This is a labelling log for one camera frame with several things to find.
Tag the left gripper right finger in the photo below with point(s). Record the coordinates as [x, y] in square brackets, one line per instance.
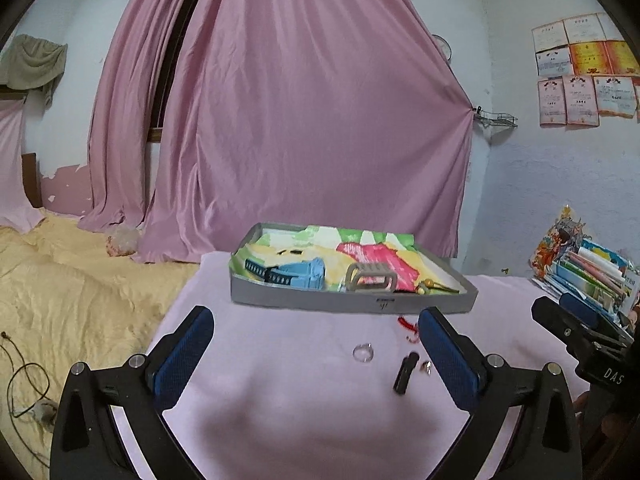
[458, 361]

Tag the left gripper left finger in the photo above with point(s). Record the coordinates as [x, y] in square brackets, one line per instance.
[173, 360]

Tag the blue smart watch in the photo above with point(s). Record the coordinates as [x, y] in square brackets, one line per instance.
[308, 274]

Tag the right hand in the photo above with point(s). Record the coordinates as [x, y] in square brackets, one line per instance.
[580, 404]

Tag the small silver earring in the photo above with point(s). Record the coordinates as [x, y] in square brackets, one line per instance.
[426, 367]

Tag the black lipstick tube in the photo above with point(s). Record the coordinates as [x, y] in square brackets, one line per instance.
[406, 368]

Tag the stack of colourful books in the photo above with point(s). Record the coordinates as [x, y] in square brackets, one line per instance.
[568, 260]

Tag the grey tray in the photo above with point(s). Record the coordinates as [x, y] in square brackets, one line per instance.
[260, 294]

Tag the yellow bed blanket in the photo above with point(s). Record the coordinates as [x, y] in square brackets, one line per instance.
[63, 300]

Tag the colourful cartoon tray liner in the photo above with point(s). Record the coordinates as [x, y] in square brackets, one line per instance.
[338, 248]

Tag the pink cloth on headboard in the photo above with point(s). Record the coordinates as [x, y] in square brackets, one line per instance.
[16, 210]

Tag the pink curtain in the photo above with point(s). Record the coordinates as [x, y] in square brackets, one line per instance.
[326, 112]

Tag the olive green cloth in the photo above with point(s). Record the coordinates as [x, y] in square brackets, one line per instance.
[32, 63]

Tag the wire wall rack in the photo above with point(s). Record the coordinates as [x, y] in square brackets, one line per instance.
[488, 119]

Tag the certificates on wall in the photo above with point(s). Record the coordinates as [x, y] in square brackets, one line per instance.
[586, 71]

